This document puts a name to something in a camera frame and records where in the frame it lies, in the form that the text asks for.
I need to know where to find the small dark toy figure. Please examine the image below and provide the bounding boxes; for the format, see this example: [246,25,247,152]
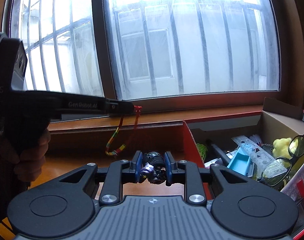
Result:
[141,151,167,185]

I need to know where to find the white printed carton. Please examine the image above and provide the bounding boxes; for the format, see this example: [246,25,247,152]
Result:
[280,162,304,202]

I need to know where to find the red cardboard box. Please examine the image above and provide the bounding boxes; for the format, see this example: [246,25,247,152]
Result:
[182,97,304,240]

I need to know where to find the red rainbow string bracelet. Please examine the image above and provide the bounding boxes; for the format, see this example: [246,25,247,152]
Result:
[105,105,143,157]

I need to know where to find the black framed yellow tinted glasses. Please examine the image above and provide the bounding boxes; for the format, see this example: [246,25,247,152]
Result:
[257,134,304,187]

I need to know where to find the person's left hand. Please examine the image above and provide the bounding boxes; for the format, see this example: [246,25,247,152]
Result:
[0,127,52,183]

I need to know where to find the black rectangular object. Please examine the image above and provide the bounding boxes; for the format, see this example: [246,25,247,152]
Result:
[209,142,232,166]

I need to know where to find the green mesh item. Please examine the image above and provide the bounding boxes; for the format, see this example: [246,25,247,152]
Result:
[196,143,208,162]

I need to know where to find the yellow plush bear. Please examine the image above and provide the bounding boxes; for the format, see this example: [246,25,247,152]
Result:
[273,137,293,159]

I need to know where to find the grey framed window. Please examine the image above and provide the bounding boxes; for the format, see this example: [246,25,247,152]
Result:
[7,0,283,123]

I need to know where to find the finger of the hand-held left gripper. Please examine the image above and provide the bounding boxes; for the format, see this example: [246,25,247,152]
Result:
[105,97,134,116]

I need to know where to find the light blue ribbed silicone case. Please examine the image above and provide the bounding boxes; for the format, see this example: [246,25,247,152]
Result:
[227,147,252,177]

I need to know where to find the clear straight ruler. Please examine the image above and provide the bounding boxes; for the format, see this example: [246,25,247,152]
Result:
[231,135,278,168]

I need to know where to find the wooden desktop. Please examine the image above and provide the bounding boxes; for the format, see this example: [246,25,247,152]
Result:
[0,104,264,240]

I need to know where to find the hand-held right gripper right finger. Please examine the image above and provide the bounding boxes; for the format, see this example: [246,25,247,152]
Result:
[164,151,266,205]

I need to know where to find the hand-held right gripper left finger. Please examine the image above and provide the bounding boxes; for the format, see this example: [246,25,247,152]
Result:
[39,151,144,205]

